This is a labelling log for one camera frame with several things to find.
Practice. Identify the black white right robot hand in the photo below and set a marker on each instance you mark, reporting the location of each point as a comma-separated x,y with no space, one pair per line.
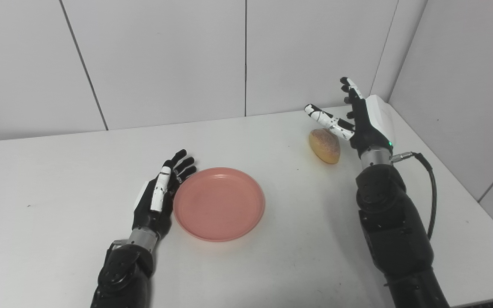
372,128

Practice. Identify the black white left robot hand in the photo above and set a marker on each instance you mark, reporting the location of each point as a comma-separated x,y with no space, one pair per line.
154,205

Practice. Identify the golden bread roll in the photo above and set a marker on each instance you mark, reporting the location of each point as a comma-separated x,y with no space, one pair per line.
325,147

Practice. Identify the pink round plate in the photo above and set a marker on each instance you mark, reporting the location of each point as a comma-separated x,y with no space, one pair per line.
219,204

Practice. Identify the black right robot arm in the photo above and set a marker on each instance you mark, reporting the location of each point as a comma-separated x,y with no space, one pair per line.
392,222

